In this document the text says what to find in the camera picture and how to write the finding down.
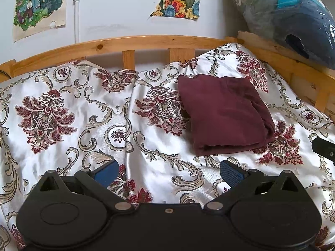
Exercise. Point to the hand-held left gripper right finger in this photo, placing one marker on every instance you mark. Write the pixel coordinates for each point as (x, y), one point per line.
(231, 172)

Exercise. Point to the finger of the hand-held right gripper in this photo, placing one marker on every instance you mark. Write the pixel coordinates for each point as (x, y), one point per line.
(324, 149)

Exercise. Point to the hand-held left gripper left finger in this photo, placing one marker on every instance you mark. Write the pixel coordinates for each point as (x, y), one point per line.
(106, 172)

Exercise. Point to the maroon long-sleeved top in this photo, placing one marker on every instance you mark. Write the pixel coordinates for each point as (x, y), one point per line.
(222, 115)

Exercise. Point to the floral satin bedspread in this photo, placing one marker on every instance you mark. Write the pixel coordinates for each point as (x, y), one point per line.
(78, 136)

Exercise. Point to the plastic-wrapped bedding bundle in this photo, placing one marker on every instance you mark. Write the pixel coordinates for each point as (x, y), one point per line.
(282, 13)

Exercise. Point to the wooden bed frame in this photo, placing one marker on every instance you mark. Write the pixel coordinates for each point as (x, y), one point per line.
(130, 43)

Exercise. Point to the white wall pipe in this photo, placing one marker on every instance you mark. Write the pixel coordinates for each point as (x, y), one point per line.
(77, 13)

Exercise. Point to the cartoon character wall poster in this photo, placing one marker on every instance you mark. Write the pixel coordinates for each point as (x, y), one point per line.
(36, 5)

